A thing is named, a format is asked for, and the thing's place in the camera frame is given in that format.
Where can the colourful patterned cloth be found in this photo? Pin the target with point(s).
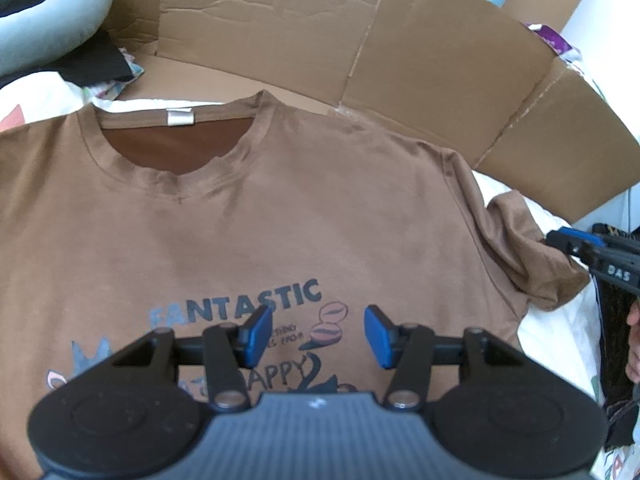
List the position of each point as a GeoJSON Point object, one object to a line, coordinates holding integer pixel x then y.
{"type": "Point", "coordinates": [131, 70]}

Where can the folded cardboard sheet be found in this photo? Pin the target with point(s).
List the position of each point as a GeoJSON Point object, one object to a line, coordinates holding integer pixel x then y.
{"type": "Point", "coordinates": [425, 60]}

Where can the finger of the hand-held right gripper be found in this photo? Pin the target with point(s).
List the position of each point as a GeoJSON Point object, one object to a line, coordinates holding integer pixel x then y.
{"type": "Point", "coordinates": [570, 247]}
{"type": "Point", "coordinates": [582, 235]}

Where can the small black cloth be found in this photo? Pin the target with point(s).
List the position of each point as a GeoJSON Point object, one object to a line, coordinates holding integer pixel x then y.
{"type": "Point", "coordinates": [95, 62]}

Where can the brown printed t-shirt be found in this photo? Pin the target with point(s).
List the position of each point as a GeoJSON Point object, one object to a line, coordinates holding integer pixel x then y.
{"type": "Point", "coordinates": [300, 210]}

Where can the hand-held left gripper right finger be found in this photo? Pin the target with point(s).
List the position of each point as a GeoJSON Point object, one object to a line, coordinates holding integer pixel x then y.
{"type": "Point", "coordinates": [380, 335]}

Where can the person's right hand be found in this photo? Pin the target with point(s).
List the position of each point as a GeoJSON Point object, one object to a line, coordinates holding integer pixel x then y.
{"type": "Point", "coordinates": [634, 355]}

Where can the grey sleeved arm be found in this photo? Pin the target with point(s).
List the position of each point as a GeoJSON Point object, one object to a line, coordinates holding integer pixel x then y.
{"type": "Point", "coordinates": [45, 20]}

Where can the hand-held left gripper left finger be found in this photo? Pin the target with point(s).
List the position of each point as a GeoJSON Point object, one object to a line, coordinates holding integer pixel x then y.
{"type": "Point", "coordinates": [257, 335]}

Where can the white printed blanket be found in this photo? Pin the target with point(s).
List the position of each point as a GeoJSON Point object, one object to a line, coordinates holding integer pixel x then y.
{"type": "Point", "coordinates": [555, 350]}

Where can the purple white plastic bag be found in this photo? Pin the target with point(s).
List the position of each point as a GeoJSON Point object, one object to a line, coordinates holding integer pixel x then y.
{"type": "Point", "coordinates": [550, 37]}

